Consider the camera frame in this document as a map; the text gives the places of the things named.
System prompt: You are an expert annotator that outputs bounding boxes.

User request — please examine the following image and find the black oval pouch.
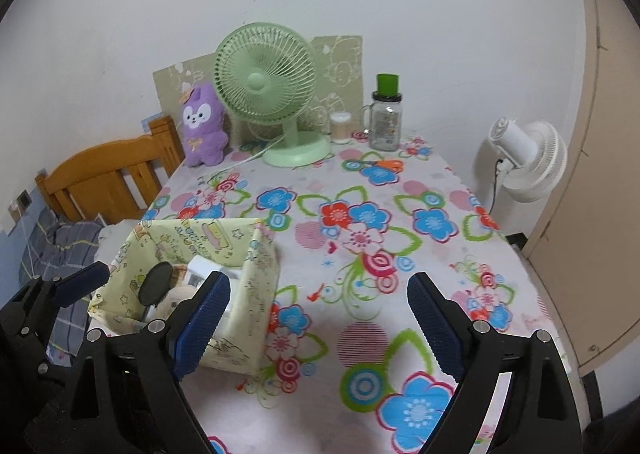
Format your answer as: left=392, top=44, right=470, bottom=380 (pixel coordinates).
left=138, top=261, right=174, bottom=307

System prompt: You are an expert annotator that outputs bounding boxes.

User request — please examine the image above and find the white USB charger block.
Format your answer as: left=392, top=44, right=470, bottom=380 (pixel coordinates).
left=183, top=256, right=242, bottom=287

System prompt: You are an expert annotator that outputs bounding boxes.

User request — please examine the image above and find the plaid blue bedding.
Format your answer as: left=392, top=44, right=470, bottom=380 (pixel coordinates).
left=18, top=208, right=104, bottom=366

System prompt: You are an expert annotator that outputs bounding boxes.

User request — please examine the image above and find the white pillow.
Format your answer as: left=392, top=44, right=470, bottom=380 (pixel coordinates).
left=98, top=219, right=139, bottom=262

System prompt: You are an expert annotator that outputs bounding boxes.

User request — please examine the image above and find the yellow patterned storage box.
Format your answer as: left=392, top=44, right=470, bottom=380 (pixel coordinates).
left=88, top=218, right=279, bottom=376

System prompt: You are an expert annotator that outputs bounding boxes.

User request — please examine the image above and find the wooden bed headboard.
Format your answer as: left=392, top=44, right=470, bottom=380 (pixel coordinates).
left=35, top=116, right=184, bottom=224

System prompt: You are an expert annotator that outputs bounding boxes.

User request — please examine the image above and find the beige door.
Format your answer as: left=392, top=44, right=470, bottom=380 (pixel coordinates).
left=524, top=0, right=639, bottom=375

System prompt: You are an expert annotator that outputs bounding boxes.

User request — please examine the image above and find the floral tablecloth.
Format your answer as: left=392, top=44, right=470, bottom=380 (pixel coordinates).
left=142, top=136, right=554, bottom=453

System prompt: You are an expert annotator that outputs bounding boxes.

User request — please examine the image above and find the purple plush rabbit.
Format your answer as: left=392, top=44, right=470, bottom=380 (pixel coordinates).
left=181, top=82, right=229, bottom=167

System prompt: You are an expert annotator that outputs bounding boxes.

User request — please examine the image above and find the white clip fan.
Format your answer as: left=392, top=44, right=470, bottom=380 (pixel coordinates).
left=488, top=117, right=567, bottom=204

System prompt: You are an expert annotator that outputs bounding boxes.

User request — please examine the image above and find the green desk fan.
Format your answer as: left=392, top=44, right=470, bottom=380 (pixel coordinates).
left=213, top=23, right=331, bottom=168

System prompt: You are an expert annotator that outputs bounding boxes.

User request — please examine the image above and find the cotton swab container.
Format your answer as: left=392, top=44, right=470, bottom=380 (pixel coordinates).
left=330, top=112, right=352, bottom=144

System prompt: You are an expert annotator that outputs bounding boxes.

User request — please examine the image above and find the glass jar green lid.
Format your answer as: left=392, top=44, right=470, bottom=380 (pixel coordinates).
left=362, top=74, right=402, bottom=152

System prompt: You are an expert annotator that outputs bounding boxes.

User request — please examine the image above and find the white fan power cable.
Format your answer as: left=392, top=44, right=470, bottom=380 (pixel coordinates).
left=219, top=126, right=286, bottom=170

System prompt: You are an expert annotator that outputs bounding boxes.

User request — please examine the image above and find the black clip fan cable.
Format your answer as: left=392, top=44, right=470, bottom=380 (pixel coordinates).
left=487, top=158, right=504, bottom=215

